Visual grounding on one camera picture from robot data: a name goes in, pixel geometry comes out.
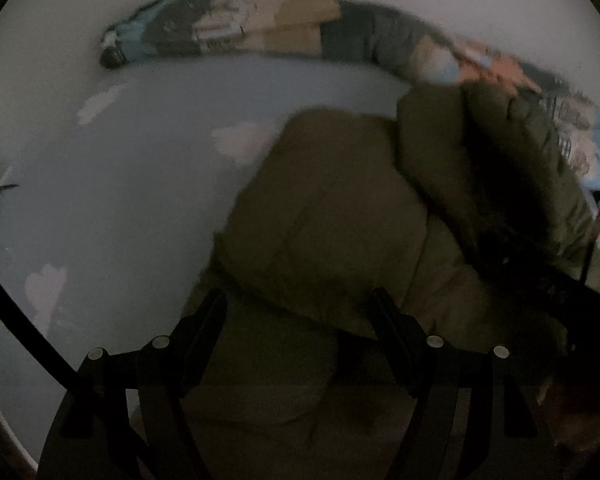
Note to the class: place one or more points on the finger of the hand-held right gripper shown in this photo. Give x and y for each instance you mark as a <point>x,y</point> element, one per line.
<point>525,265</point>

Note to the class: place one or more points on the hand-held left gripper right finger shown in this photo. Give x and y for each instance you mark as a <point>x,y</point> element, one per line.
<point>390,325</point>

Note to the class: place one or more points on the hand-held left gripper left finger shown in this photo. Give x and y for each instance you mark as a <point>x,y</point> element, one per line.
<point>205,330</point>

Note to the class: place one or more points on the olive hooded puffer jacket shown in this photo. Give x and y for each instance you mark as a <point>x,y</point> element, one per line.
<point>330,210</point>

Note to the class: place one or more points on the rolled patchwork quilt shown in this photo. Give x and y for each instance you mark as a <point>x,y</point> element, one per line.
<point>290,25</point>

